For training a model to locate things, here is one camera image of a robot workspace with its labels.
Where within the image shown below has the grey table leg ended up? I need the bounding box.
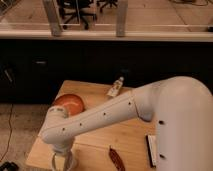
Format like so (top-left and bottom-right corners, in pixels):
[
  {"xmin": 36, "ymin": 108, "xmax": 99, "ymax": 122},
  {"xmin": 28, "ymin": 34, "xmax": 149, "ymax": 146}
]
[
  {"xmin": 116, "ymin": 0, "xmax": 128, "ymax": 37},
  {"xmin": 42, "ymin": 0, "xmax": 62, "ymax": 36}
]

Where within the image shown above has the black floor cable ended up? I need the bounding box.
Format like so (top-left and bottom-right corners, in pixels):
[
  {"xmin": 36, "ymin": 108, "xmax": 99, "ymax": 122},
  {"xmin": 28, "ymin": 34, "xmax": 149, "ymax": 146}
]
[{"xmin": 0, "ymin": 103, "xmax": 15, "ymax": 163}]

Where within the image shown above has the black office chair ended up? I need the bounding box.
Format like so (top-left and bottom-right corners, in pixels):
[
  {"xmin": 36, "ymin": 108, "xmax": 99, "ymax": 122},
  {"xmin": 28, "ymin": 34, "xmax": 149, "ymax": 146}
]
[
  {"xmin": 56, "ymin": 0, "xmax": 97, "ymax": 30},
  {"xmin": 96, "ymin": 0, "xmax": 118, "ymax": 13}
]

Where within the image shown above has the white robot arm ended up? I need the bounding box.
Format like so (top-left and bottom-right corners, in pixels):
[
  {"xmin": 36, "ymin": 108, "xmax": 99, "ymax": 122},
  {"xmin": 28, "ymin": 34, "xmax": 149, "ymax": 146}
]
[{"xmin": 40, "ymin": 76, "xmax": 213, "ymax": 171}]

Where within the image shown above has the wooden table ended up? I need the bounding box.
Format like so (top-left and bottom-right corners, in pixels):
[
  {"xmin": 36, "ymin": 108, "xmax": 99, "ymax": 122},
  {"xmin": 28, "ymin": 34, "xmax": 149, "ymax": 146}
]
[{"xmin": 25, "ymin": 80, "xmax": 156, "ymax": 171}]

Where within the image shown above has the small white tube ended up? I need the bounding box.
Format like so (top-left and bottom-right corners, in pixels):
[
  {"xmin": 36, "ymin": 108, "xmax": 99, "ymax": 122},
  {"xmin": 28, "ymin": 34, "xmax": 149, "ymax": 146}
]
[{"xmin": 107, "ymin": 77, "xmax": 124, "ymax": 97}]

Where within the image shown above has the black device on floor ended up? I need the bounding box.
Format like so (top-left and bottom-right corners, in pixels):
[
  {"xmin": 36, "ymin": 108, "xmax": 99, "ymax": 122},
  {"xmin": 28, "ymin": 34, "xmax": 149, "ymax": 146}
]
[{"xmin": 0, "ymin": 162, "xmax": 19, "ymax": 171}]

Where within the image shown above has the red ceramic bowl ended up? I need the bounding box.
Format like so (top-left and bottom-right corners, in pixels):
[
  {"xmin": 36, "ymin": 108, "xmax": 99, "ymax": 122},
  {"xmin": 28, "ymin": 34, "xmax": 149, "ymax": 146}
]
[{"xmin": 53, "ymin": 94, "xmax": 85, "ymax": 116}]

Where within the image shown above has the right grey table leg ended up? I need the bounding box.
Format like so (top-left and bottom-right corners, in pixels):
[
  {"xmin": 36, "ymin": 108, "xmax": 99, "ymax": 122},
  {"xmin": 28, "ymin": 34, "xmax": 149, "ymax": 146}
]
[{"xmin": 116, "ymin": 0, "xmax": 128, "ymax": 37}]

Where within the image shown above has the left grey table leg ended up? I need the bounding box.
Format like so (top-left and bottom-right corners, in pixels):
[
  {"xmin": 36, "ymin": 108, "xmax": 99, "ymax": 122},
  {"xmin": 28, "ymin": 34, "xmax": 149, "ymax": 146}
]
[{"xmin": 42, "ymin": 0, "xmax": 62, "ymax": 36}]

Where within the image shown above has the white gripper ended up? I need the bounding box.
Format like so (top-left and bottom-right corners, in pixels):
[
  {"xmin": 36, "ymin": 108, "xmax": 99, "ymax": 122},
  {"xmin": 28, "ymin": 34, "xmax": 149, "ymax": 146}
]
[{"xmin": 51, "ymin": 144, "xmax": 74, "ymax": 171}]

